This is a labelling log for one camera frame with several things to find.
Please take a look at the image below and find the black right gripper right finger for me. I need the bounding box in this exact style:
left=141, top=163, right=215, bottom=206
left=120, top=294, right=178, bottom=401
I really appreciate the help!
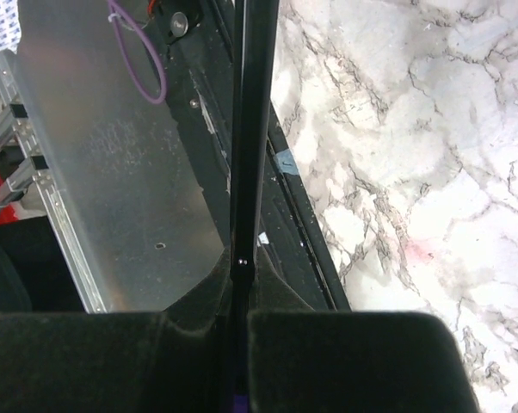
left=246, top=247, right=482, bottom=413

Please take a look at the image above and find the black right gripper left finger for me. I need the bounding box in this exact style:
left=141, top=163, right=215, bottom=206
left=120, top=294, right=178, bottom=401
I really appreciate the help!
left=0, top=252, right=232, bottom=412

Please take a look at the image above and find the lavender folding umbrella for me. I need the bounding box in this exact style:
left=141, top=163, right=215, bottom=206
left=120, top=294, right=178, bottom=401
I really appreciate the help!
left=221, top=1, right=279, bottom=412

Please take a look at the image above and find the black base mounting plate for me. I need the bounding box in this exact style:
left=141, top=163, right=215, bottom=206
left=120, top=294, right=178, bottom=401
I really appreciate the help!
left=146, top=1, right=349, bottom=311

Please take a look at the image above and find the aluminium frame rail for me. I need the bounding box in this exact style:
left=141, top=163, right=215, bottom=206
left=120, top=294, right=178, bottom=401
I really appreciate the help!
left=0, top=25, right=109, bottom=314

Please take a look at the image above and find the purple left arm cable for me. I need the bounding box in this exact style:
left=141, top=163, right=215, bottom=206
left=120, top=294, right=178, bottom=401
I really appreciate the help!
left=106, top=0, right=169, bottom=105

